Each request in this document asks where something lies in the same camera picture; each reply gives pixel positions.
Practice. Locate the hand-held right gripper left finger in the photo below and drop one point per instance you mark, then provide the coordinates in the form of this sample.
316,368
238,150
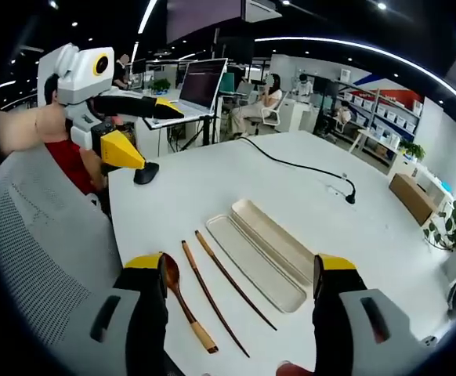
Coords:
145,313

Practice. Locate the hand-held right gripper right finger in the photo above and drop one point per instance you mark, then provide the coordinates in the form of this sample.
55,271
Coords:
337,313

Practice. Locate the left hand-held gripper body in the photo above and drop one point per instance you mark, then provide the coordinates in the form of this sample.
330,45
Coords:
81,78

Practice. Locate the brown wooden spoon utensil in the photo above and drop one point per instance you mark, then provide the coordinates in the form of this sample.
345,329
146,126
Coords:
185,305

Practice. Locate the brown wooden chopstick utensil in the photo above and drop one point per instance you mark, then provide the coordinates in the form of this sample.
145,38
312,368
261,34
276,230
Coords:
232,274
212,297

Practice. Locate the beige cutlery case tray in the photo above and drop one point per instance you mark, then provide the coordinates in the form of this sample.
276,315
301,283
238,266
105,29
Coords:
255,266

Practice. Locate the beige cutlery case lid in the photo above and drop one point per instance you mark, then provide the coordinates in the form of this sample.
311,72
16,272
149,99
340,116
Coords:
275,239

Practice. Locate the person's right hand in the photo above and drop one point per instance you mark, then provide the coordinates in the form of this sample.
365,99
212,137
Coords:
294,370

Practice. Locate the green desk plant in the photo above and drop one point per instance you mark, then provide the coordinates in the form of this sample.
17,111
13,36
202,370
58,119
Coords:
160,85

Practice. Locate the open silver laptop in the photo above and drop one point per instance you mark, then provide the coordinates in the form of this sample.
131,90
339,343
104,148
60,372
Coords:
200,90

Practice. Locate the grey mesh office chair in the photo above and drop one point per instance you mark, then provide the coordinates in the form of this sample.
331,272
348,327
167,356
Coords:
48,243

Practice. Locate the hanging dark display screen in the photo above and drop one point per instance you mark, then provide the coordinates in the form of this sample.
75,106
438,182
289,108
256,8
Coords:
212,15

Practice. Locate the brown cardboard box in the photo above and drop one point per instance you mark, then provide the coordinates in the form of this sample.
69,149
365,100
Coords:
412,197

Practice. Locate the white office chair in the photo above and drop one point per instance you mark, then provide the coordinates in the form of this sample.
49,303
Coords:
273,111

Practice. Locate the small white side table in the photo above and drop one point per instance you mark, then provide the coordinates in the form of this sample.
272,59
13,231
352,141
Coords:
373,139

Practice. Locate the small green potted plant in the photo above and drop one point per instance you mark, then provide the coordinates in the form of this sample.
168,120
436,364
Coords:
413,149

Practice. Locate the shelf with white bins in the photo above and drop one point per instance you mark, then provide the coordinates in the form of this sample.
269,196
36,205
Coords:
384,111

